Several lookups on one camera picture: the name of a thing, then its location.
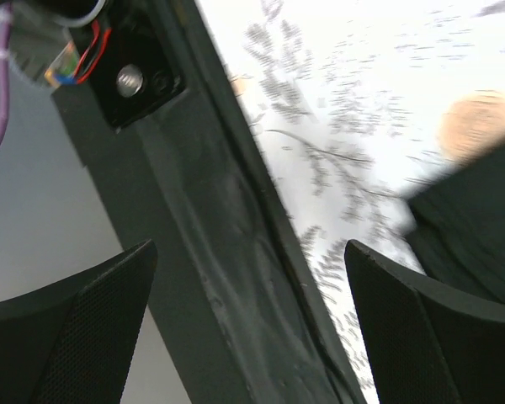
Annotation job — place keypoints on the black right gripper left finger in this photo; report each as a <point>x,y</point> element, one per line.
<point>73,341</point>

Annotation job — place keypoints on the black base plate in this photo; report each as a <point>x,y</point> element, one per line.
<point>170,153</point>

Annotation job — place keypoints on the black t shirt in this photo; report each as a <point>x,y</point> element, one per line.
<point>459,232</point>

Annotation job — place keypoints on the floral patterned table mat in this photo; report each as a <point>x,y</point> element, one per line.
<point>346,100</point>

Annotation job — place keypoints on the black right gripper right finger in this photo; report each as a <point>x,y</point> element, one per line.
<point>427,343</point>

